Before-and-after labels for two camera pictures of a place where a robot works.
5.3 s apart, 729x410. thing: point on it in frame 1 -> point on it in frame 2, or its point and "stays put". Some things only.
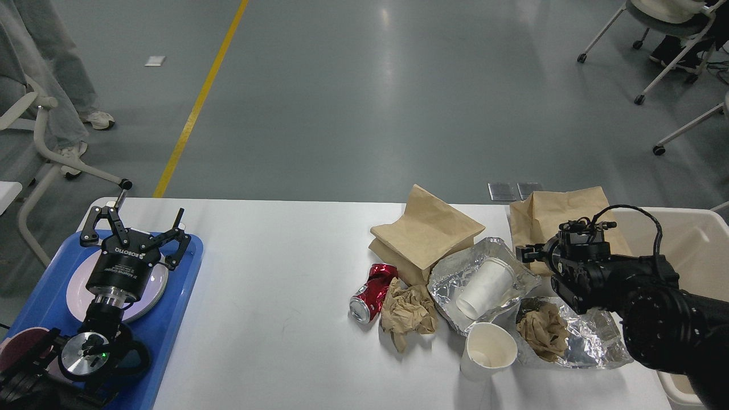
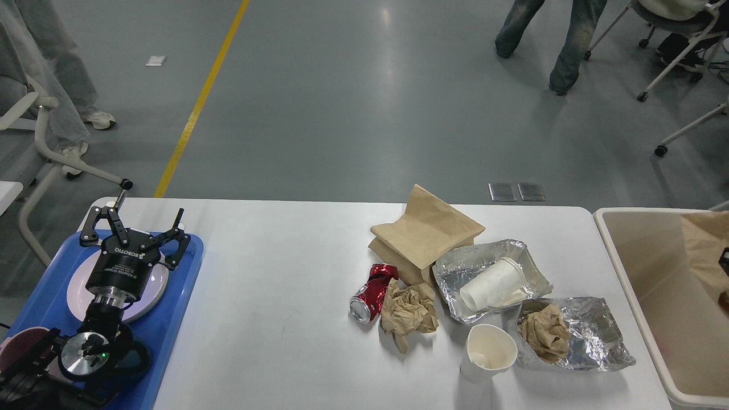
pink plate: [80, 298] stays put
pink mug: [23, 347] stays put
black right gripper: [585, 277] -> [724, 260]
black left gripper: [120, 275] stays put
